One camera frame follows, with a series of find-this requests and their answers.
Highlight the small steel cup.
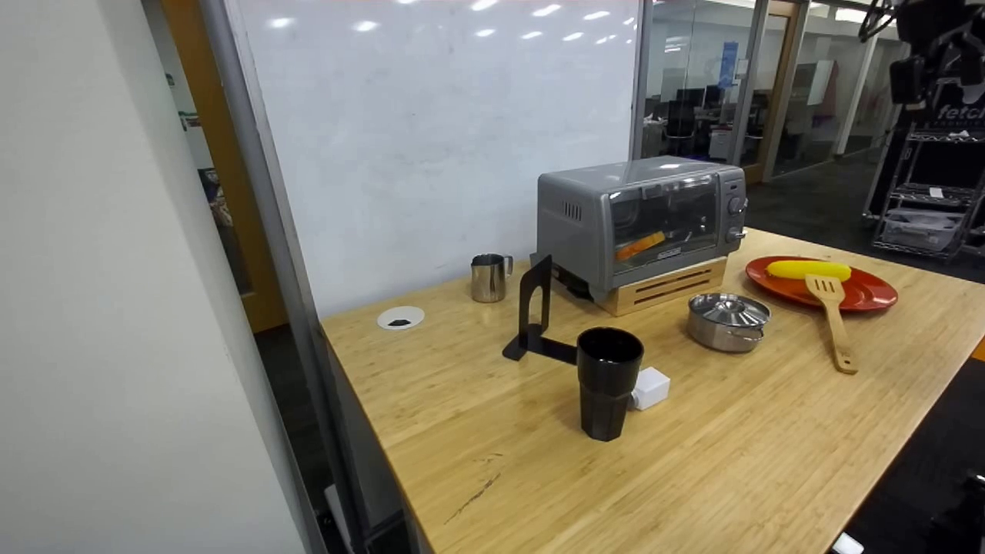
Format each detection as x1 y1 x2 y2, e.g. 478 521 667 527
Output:
472 251 513 304

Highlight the whiteboard panel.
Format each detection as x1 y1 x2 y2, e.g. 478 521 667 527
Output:
217 0 641 314

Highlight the yellow toy corn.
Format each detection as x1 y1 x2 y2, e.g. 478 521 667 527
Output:
765 258 851 282

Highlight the wooden slotted spatula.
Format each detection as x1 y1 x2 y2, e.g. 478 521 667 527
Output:
807 275 856 376

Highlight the wooden crate stand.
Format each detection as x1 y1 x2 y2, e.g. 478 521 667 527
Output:
604 258 727 317

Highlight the small white box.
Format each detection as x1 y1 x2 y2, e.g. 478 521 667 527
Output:
632 366 670 411

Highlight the white table grommet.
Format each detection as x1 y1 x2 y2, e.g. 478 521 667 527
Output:
375 304 425 333

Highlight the black plastic cup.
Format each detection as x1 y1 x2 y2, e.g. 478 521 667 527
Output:
576 325 643 440

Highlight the small steel pot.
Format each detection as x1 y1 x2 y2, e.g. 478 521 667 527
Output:
686 291 768 354

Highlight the black equipment cart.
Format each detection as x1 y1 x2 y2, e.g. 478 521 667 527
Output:
858 0 985 258

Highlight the silver toaster oven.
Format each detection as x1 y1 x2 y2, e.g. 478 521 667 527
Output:
534 158 747 300

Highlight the red plate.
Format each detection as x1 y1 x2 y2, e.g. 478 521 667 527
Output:
745 256 899 314

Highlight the black metal bookend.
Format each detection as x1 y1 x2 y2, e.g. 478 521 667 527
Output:
501 258 576 363

